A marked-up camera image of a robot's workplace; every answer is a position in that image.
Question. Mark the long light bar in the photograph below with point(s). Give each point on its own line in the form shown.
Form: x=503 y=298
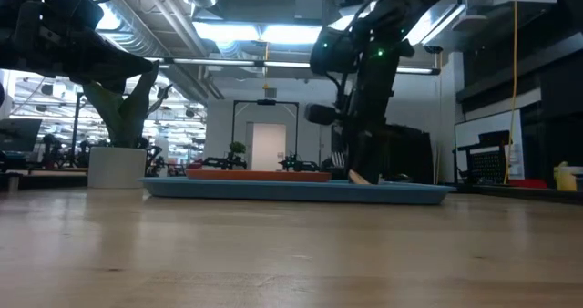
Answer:
x=228 y=62

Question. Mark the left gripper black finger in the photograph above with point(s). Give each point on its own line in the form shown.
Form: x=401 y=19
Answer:
x=113 y=87
x=105 y=62

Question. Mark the white plant pot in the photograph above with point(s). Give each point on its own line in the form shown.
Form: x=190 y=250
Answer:
x=116 y=169

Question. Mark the distant black gantry frame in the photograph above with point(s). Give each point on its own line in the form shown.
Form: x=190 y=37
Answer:
x=266 y=102

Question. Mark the black mesh cart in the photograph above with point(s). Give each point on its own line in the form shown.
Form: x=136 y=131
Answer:
x=489 y=164

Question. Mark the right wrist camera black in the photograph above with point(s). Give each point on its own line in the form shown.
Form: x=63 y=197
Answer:
x=321 y=114

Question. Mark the red object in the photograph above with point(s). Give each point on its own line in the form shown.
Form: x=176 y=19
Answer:
x=528 y=183

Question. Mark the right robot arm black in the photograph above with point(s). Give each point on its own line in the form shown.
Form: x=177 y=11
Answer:
x=391 y=12

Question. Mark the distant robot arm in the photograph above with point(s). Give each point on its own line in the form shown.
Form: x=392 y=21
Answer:
x=300 y=166
x=223 y=163

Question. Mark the blue plastic tray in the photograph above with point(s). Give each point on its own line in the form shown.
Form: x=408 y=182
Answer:
x=273 y=191

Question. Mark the green leafy plant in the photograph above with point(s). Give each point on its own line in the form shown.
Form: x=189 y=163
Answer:
x=123 y=116

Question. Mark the orange plate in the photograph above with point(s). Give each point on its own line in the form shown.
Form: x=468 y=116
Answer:
x=255 y=176

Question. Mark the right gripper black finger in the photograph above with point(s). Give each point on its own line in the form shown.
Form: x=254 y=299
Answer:
x=357 y=153
x=377 y=157

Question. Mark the yellow bottle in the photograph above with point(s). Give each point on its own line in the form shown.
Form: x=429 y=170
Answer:
x=565 y=178

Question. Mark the white door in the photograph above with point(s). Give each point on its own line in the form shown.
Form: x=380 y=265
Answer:
x=268 y=146

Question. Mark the grey hanging box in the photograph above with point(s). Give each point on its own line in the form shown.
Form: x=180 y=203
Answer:
x=270 y=92

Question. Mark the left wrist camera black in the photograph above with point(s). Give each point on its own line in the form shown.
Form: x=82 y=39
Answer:
x=75 y=7

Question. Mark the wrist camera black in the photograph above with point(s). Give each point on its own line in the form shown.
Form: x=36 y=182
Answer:
x=321 y=114
x=75 y=7

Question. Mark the small distant plant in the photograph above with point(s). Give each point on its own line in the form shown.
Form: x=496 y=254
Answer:
x=237 y=147

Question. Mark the dark computer monitor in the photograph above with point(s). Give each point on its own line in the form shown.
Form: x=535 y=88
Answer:
x=18 y=135

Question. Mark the bright ceiling light panel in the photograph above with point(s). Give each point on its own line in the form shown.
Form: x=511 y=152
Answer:
x=225 y=31
x=291 y=33

